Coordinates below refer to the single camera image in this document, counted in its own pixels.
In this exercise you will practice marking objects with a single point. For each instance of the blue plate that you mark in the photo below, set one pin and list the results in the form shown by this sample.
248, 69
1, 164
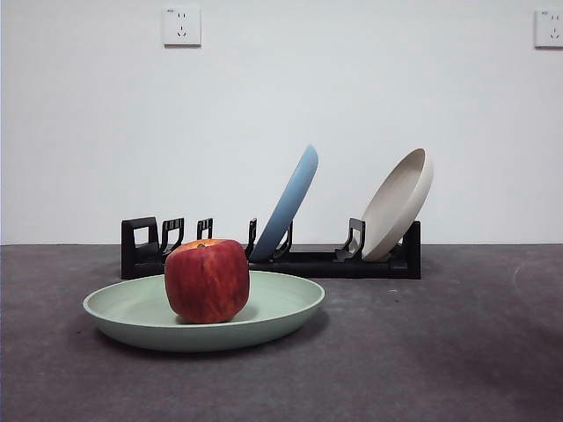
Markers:
286, 206

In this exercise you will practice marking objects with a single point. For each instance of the cream plate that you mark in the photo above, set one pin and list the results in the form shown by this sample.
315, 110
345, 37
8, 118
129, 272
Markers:
396, 211

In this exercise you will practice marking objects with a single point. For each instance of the green plate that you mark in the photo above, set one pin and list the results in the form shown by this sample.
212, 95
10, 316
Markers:
132, 334

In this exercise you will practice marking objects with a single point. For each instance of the red apple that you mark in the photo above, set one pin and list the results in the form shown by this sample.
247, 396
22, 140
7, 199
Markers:
206, 281

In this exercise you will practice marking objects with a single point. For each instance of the white wall socket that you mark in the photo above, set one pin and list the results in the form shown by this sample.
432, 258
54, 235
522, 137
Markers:
550, 28
182, 26

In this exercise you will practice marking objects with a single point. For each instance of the black plate rack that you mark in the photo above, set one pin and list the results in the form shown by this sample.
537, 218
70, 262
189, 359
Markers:
352, 268

